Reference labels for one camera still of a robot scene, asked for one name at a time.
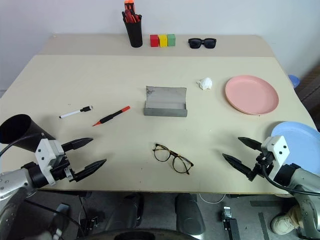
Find white floor cable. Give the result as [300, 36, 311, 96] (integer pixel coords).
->
[198, 192, 226, 205]

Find pink plate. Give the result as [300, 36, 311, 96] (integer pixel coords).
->
[224, 75, 280, 116]

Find red cube block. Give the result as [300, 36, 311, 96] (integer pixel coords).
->
[149, 34, 160, 48]

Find black sunglasses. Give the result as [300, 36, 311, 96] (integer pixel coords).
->
[187, 37, 217, 50]

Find tortoiseshell eyeglasses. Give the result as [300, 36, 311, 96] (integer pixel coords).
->
[152, 143, 195, 175]

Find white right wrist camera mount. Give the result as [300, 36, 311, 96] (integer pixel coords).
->
[259, 135, 291, 185]

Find blue plastic stool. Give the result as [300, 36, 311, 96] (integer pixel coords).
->
[287, 74, 301, 88]

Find red and black pen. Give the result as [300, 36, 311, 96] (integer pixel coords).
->
[91, 105, 131, 127]

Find tall black pen cup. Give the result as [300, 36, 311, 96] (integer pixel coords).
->
[124, 16, 144, 48]

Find dark rounded shape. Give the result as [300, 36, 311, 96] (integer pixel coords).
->
[174, 192, 206, 236]
[109, 192, 145, 228]

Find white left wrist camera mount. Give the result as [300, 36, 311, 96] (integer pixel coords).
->
[34, 138, 65, 186]

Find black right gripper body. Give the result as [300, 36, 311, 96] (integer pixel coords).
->
[246, 151, 276, 182]

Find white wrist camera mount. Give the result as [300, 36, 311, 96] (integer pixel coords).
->
[34, 138, 65, 186]
[259, 135, 291, 185]

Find white shoe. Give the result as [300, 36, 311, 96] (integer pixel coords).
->
[270, 204, 301, 236]

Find wide black pen cup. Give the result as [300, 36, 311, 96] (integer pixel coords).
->
[0, 114, 56, 153]

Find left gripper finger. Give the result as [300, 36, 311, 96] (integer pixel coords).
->
[73, 158, 108, 183]
[60, 137, 95, 153]

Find white marker black cap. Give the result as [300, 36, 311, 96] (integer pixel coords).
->
[59, 105, 94, 119]

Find green cube block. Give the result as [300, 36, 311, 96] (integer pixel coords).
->
[166, 33, 177, 47]

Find grey glasses case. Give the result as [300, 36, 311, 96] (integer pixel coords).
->
[143, 85, 188, 118]

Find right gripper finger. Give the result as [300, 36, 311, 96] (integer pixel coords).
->
[237, 136, 263, 151]
[221, 153, 252, 176]

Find small grey box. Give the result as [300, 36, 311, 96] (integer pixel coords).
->
[56, 203, 70, 215]

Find orange capped black marker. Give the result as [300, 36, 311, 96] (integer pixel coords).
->
[124, 0, 136, 14]

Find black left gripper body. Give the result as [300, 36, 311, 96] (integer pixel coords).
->
[51, 153, 76, 183]

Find white tissue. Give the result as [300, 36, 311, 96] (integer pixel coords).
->
[196, 77, 214, 91]

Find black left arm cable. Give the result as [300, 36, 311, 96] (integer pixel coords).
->
[0, 133, 43, 161]

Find blue plate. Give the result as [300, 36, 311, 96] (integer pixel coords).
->
[270, 121, 320, 175]

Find black floor device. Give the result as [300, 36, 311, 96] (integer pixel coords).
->
[219, 206, 241, 240]

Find dark brown cabinet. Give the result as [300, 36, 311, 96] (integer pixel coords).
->
[296, 63, 320, 131]

